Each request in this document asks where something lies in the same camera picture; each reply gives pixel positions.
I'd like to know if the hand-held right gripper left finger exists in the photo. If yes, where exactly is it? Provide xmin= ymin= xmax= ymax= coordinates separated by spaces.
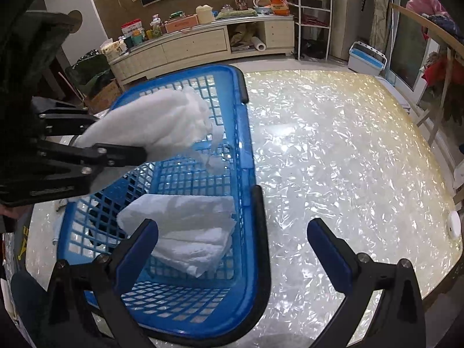
xmin=47 ymin=218 xmax=160 ymax=348

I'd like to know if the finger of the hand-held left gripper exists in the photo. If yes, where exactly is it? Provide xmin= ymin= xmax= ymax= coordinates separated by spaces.
xmin=31 ymin=96 xmax=100 ymax=131
xmin=34 ymin=141 xmax=147 ymax=184

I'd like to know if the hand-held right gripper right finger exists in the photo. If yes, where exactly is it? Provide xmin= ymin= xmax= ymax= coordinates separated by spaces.
xmin=306 ymin=218 xmax=426 ymax=348

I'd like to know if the white fluffy towel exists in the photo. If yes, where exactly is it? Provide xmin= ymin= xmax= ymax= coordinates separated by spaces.
xmin=74 ymin=86 xmax=227 ymax=175

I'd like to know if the blue plastic lattice basket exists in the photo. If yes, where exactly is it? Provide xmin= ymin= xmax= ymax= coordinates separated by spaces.
xmin=54 ymin=64 xmax=272 ymax=338

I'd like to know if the cardboard box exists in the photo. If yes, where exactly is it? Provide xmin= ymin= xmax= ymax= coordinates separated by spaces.
xmin=85 ymin=80 xmax=122 ymax=115

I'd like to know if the dark green bag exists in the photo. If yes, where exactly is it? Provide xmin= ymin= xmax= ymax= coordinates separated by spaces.
xmin=65 ymin=52 xmax=115 ymax=98

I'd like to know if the white and red box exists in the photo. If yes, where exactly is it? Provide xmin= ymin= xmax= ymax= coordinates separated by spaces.
xmin=121 ymin=19 xmax=146 ymax=39

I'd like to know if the dark printed shirt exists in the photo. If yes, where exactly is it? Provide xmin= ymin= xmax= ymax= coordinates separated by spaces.
xmin=0 ymin=206 xmax=37 ymax=334

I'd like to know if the white round device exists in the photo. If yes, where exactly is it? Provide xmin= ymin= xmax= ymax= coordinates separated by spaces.
xmin=447 ymin=211 xmax=462 ymax=240

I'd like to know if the cream TV cabinet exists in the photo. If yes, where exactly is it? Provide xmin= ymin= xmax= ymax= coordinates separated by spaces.
xmin=109 ymin=15 xmax=296 ymax=86

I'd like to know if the pink box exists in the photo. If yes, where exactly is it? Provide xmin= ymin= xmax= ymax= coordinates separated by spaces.
xmin=164 ymin=15 xmax=198 ymax=33

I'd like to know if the cream plastic container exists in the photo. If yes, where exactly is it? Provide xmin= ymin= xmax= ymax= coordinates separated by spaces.
xmin=196 ymin=4 xmax=214 ymax=23

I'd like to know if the green cloth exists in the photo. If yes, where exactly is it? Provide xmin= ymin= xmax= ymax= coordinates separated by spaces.
xmin=215 ymin=8 xmax=258 ymax=20

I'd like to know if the blue and white bin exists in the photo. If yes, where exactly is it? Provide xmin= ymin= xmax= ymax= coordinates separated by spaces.
xmin=348 ymin=41 xmax=388 ymax=77

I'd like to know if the pile of clothes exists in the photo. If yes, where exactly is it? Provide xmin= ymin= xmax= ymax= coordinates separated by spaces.
xmin=406 ymin=0 xmax=464 ymax=124

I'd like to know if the wooden chair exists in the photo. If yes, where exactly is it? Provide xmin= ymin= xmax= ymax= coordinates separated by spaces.
xmin=389 ymin=3 xmax=464 ymax=204

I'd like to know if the patterned curtain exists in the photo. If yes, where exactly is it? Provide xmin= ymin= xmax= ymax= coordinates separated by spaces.
xmin=370 ymin=0 xmax=394 ymax=44

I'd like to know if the white wire rack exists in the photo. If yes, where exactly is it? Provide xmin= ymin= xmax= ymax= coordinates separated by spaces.
xmin=290 ymin=0 xmax=333 ymax=61

